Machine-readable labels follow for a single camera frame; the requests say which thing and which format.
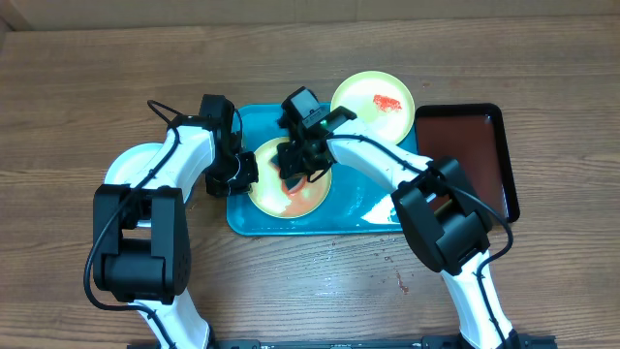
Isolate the yellow-green plate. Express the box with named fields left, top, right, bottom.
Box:
left=249, top=137, right=332, bottom=219
left=330, top=71, right=416, bottom=144

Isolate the light blue plate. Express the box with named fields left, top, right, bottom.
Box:
left=104, top=143, right=163, bottom=184

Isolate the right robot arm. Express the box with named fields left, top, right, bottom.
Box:
left=276, top=107, right=519, bottom=348

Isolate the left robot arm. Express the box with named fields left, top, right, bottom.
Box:
left=82, top=110, right=258, bottom=348

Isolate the teal plastic tray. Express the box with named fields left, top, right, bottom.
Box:
left=227, top=104, right=402, bottom=237

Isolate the black tray with red water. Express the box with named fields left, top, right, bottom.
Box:
left=415, top=103, right=520, bottom=223

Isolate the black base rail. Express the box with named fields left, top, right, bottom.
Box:
left=127, top=334, right=558, bottom=349

